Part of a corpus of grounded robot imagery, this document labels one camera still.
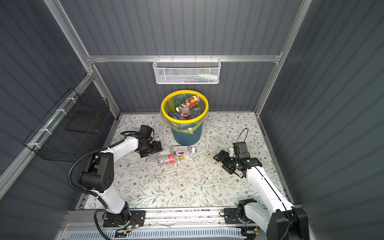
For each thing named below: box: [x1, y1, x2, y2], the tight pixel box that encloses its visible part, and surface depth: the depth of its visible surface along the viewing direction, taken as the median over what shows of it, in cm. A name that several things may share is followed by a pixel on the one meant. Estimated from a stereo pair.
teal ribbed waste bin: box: [160, 90, 209, 146], surface depth 91 cm
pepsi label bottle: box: [168, 112, 182, 120], surface depth 88 cm
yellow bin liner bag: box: [160, 89, 209, 134], surface depth 91 cm
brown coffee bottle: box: [181, 95, 200, 108], surface depth 91 cm
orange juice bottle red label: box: [176, 106, 190, 120], surface depth 91 cm
